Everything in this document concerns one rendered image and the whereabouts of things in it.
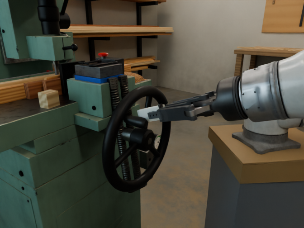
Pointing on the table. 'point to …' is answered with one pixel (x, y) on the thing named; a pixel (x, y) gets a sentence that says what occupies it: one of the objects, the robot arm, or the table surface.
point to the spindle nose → (49, 16)
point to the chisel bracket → (49, 48)
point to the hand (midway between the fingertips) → (151, 113)
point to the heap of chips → (135, 77)
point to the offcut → (49, 98)
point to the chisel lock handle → (71, 47)
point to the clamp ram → (67, 73)
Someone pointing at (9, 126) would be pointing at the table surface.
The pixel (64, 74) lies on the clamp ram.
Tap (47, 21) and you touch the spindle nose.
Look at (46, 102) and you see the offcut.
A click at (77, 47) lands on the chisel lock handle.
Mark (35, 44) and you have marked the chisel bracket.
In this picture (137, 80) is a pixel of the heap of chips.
